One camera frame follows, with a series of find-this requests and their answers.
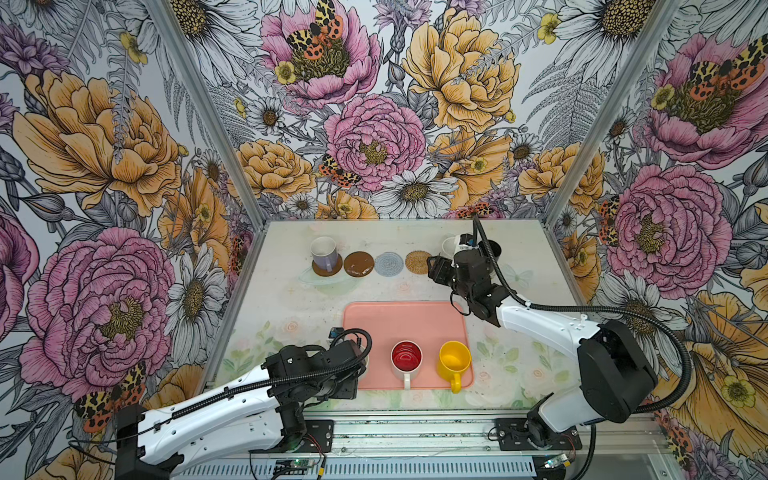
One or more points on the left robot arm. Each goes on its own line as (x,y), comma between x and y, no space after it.
(262,410)

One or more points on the green circuit board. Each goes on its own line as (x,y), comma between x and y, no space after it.
(295,467)

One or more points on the tan rattan round coaster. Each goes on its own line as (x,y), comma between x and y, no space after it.
(417,262)

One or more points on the red inside mug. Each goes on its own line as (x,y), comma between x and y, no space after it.
(406,359)

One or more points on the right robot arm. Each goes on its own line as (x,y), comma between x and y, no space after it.
(615,376)

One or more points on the grey woven round coaster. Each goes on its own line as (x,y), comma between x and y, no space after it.
(388,264)

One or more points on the aluminium front rail frame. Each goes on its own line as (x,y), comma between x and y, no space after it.
(462,434)

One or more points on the yellow mug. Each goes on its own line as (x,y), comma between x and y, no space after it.
(454,359)

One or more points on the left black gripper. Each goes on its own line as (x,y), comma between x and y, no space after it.
(346,389)

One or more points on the lavender mug white inside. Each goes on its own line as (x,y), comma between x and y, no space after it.
(323,246)

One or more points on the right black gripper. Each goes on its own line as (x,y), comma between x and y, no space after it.
(441,265)

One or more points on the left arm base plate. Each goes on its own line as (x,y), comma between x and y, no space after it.
(318,438)

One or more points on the black mug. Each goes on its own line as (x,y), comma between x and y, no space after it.
(492,250)

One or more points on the white speckled mug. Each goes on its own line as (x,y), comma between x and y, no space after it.
(450,246)

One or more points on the large plain wooden coaster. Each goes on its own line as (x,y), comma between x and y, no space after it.
(326,267)

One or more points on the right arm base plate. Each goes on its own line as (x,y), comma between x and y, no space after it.
(522,434)

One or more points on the scratched dark wooden coaster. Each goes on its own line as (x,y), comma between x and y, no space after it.
(359,264)

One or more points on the pink silicone tray mat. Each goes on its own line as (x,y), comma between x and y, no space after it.
(429,324)

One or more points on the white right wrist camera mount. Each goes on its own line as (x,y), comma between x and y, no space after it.
(465,241)

